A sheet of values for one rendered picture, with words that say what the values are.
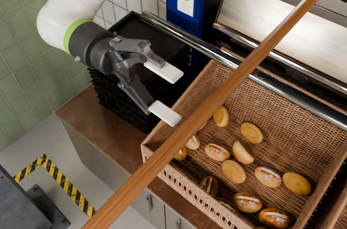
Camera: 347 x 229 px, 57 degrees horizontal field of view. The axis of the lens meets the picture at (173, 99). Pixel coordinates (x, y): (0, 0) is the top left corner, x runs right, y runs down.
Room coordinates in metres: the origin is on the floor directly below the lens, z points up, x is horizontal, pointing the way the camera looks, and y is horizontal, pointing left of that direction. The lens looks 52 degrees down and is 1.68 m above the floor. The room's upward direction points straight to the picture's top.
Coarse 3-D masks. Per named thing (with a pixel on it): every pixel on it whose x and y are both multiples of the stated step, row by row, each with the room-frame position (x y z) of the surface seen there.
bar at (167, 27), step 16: (144, 16) 0.67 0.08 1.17; (176, 32) 0.61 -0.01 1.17; (208, 48) 0.55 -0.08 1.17; (224, 64) 0.51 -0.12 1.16; (256, 80) 0.46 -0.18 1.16; (272, 80) 0.45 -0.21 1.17; (288, 96) 0.41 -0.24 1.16; (304, 96) 0.41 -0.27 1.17; (320, 112) 0.37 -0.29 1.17; (336, 112) 0.36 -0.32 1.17
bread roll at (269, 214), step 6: (264, 210) 0.36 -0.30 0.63; (270, 210) 0.36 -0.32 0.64; (276, 210) 0.36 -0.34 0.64; (264, 216) 0.34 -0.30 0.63; (270, 216) 0.34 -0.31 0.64; (276, 216) 0.34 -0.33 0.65; (282, 216) 0.34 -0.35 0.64; (288, 216) 0.34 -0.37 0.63; (264, 222) 0.33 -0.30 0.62; (270, 222) 0.32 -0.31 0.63; (276, 222) 0.32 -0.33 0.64; (282, 222) 0.32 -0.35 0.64; (288, 222) 0.32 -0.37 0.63; (276, 228) 0.31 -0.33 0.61; (282, 228) 0.31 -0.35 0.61
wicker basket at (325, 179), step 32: (192, 96) 0.76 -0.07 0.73; (256, 96) 0.76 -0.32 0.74; (160, 128) 0.62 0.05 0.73; (224, 128) 0.71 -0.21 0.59; (288, 128) 0.65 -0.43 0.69; (320, 128) 0.60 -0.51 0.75; (192, 160) 0.56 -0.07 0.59; (256, 160) 0.56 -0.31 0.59; (192, 192) 0.40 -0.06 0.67; (224, 192) 0.44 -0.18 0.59; (288, 192) 0.44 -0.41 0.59; (320, 192) 0.36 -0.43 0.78; (224, 224) 0.32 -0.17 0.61; (256, 224) 0.33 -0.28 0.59
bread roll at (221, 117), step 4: (220, 108) 0.77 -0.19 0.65; (224, 108) 0.76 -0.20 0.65; (216, 112) 0.76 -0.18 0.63; (220, 112) 0.75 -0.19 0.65; (224, 112) 0.74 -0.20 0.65; (228, 112) 0.75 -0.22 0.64; (216, 116) 0.74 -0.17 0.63; (220, 116) 0.73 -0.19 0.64; (224, 116) 0.73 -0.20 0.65; (228, 116) 0.73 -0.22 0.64; (216, 120) 0.72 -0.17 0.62; (220, 120) 0.71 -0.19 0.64; (224, 120) 0.71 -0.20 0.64; (228, 120) 0.72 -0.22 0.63; (220, 124) 0.70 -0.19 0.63; (224, 124) 0.70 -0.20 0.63
